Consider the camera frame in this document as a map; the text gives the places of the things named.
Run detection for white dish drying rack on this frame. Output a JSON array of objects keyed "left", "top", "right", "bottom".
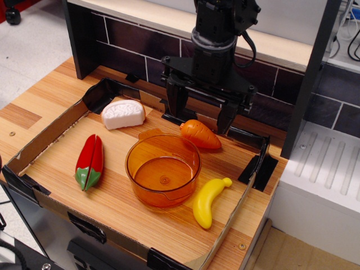
[{"left": 269, "top": 122, "right": 359, "bottom": 264}]

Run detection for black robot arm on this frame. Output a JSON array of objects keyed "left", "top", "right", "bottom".
[{"left": 161, "top": 1, "right": 261, "bottom": 134}]

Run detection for white toy sushi piece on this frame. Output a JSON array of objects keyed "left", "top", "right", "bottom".
[{"left": 101, "top": 100, "right": 146, "bottom": 130}]

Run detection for yellow toy banana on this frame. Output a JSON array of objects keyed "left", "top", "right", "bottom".
[{"left": 192, "top": 177, "right": 232, "bottom": 230}]

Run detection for orange transparent plastic pot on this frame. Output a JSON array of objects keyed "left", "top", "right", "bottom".
[{"left": 125, "top": 129, "right": 201, "bottom": 208}]

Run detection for black office chair wheel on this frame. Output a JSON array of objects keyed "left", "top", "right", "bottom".
[{"left": 5, "top": 7, "right": 21, "bottom": 25}]

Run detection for dark shelf frame with tiles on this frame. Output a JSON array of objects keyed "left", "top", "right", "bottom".
[{"left": 64, "top": 1, "right": 359, "bottom": 157}]

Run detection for cardboard fence with black tape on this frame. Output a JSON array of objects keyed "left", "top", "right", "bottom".
[{"left": 1, "top": 79, "right": 282, "bottom": 269}]

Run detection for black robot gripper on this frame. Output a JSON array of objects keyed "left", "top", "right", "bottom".
[{"left": 161, "top": 34, "right": 257, "bottom": 134}]

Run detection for orange toy carrot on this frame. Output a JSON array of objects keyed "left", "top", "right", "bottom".
[{"left": 180, "top": 119, "right": 222, "bottom": 149}]

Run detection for red toy chili pepper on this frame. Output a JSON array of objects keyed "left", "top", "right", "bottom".
[{"left": 75, "top": 134, "right": 104, "bottom": 191}]

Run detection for cables in background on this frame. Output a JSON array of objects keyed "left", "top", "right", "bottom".
[{"left": 327, "top": 0, "right": 360, "bottom": 62}]

